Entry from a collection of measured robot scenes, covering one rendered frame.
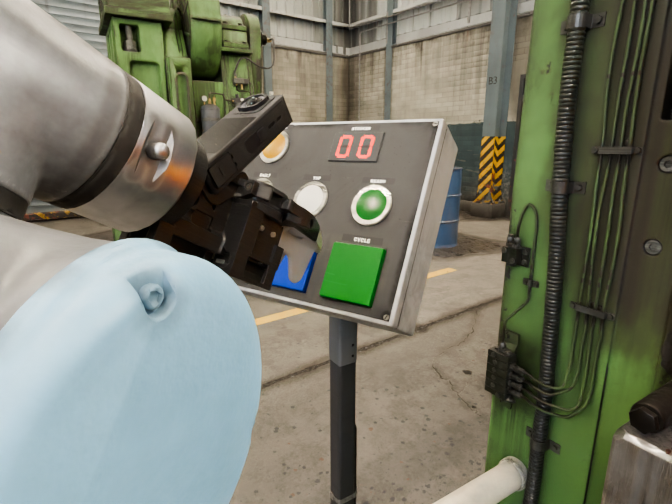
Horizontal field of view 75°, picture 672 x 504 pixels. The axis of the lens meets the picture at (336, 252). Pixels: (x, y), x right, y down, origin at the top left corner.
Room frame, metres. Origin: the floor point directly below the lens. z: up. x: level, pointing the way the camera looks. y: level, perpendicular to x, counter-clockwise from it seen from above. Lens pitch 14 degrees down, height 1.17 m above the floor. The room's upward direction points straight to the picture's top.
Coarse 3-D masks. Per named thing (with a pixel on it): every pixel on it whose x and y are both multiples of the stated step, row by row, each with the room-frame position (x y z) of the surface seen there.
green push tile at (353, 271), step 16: (336, 256) 0.55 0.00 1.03; (352, 256) 0.54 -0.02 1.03; (368, 256) 0.53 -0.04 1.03; (384, 256) 0.52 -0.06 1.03; (336, 272) 0.54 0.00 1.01; (352, 272) 0.53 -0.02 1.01; (368, 272) 0.52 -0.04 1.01; (336, 288) 0.52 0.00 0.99; (352, 288) 0.51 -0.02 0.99; (368, 288) 0.50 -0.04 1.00; (368, 304) 0.49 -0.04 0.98
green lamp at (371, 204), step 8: (368, 192) 0.58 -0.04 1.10; (376, 192) 0.58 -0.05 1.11; (360, 200) 0.58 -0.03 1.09; (368, 200) 0.57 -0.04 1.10; (376, 200) 0.57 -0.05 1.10; (384, 200) 0.56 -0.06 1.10; (360, 208) 0.57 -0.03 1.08; (368, 208) 0.57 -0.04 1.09; (376, 208) 0.56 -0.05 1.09; (384, 208) 0.56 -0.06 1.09; (360, 216) 0.57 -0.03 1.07; (368, 216) 0.56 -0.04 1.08; (376, 216) 0.56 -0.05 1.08
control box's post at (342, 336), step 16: (336, 320) 0.67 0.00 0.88; (336, 336) 0.67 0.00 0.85; (352, 336) 0.68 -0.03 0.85; (336, 352) 0.67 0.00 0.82; (352, 352) 0.68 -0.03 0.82; (336, 368) 0.68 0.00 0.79; (352, 368) 0.68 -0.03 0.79; (336, 384) 0.68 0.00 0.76; (352, 384) 0.68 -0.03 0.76; (336, 400) 0.68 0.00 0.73; (352, 400) 0.68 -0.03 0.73; (336, 416) 0.68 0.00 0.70; (352, 416) 0.68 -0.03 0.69; (336, 432) 0.68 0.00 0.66; (352, 432) 0.68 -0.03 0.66; (336, 448) 0.68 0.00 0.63; (352, 448) 0.68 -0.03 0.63; (336, 464) 0.68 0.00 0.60; (352, 464) 0.68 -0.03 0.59; (336, 480) 0.68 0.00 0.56; (352, 480) 0.68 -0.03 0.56; (336, 496) 0.68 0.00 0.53
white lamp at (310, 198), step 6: (312, 186) 0.63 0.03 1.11; (300, 192) 0.64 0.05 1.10; (306, 192) 0.63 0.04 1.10; (312, 192) 0.63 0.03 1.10; (318, 192) 0.62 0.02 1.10; (300, 198) 0.63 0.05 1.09; (306, 198) 0.63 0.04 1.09; (312, 198) 0.62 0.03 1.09; (318, 198) 0.62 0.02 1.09; (300, 204) 0.63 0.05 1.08; (306, 204) 0.62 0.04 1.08; (312, 204) 0.62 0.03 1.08; (318, 204) 0.61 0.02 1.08; (312, 210) 0.61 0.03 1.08
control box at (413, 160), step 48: (288, 144) 0.70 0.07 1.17; (336, 144) 0.65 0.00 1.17; (384, 144) 0.61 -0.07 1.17; (432, 144) 0.58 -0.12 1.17; (288, 192) 0.65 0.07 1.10; (336, 192) 0.61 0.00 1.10; (384, 192) 0.57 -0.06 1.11; (432, 192) 0.56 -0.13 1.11; (336, 240) 0.57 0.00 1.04; (384, 240) 0.54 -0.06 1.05; (432, 240) 0.57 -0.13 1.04; (240, 288) 0.61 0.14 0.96; (384, 288) 0.50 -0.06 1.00
